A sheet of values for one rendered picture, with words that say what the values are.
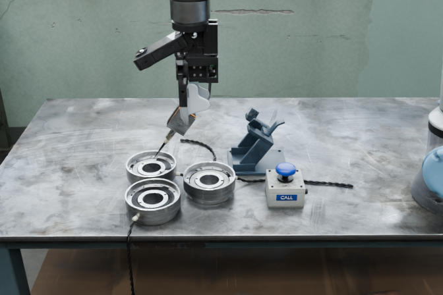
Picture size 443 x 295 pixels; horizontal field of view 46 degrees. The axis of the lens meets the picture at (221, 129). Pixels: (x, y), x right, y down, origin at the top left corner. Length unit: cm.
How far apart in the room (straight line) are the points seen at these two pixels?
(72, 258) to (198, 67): 59
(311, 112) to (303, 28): 126
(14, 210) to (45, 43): 174
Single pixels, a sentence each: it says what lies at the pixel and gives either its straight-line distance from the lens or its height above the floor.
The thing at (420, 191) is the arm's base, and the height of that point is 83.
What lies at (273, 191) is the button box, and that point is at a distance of 101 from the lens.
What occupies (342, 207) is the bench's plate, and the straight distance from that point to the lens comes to 106.
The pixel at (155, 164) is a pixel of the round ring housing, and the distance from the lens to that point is 112.
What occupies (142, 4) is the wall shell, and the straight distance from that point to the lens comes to 259.
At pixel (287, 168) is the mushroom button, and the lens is 101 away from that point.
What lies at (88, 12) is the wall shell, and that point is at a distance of 265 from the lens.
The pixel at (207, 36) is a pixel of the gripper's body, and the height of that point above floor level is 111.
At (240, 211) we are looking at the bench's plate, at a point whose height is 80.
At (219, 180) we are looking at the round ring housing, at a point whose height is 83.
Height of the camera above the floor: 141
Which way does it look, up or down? 28 degrees down
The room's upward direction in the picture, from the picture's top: straight up
